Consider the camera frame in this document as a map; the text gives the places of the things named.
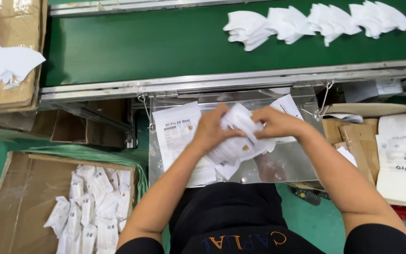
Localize heap of packed mask pouches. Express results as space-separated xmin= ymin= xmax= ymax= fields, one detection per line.
xmin=43 ymin=165 xmax=132 ymax=254

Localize big stack of printed bags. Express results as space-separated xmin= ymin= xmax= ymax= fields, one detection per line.
xmin=375 ymin=109 xmax=406 ymax=208

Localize loose white masks on carton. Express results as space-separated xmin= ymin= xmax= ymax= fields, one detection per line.
xmin=0 ymin=33 xmax=46 ymax=87

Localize green conveyor belt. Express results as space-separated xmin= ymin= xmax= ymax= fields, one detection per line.
xmin=39 ymin=0 xmax=406 ymax=103

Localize tall brown cardboard carton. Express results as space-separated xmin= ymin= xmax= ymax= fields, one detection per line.
xmin=0 ymin=0 xmax=48 ymax=114

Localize black foot pedal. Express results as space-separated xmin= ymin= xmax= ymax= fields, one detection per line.
xmin=288 ymin=186 xmax=331 ymax=206

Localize stack of empty printed pouches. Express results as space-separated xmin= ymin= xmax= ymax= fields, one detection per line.
xmin=152 ymin=101 xmax=218 ymax=188

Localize brown cardboard boxes under conveyor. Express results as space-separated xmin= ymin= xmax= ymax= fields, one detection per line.
xmin=0 ymin=99 xmax=130 ymax=149

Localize person's right hand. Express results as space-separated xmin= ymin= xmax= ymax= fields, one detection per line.
xmin=251 ymin=105 xmax=313 ymax=142

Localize white face mask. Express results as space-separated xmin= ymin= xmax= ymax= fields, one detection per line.
xmin=220 ymin=103 xmax=264 ymax=142

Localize stainless steel work tray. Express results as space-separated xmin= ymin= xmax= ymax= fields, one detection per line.
xmin=148 ymin=86 xmax=328 ymax=188

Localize person's black shirt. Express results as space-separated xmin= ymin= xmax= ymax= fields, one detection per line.
xmin=116 ymin=182 xmax=406 ymax=254

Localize white printed mask pouch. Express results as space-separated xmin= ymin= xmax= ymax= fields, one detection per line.
xmin=207 ymin=136 xmax=277 ymax=181

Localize pile of white face masks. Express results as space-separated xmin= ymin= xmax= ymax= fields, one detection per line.
xmin=223 ymin=11 xmax=277 ymax=52
xmin=307 ymin=3 xmax=363 ymax=47
xmin=266 ymin=6 xmax=316 ymax=45
xmin=349 ymin=0 xmax=406 ymax=40

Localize person's left hand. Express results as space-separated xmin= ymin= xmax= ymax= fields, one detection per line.
xmin=192 ymin=104 xmax=247 ymax=156

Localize brown cardboard box with flaps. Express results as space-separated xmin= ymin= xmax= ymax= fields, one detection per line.
xmin=321 ymin=103 xmax=406 ymax=186

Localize large open cardboard box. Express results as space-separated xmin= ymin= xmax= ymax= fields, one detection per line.
xmin=0 ymin=151 xmax=140 ymax=254

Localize white printed pouch with stripe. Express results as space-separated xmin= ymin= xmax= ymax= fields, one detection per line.
xmin=269 ymin=94 xmax=304 ymax=144

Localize metal wire hook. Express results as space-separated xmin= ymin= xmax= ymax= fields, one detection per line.
xmin=137 ymin=93 xmax=156 ymax=132
xmin=299 ymin=81 xmax=335 ymax=122

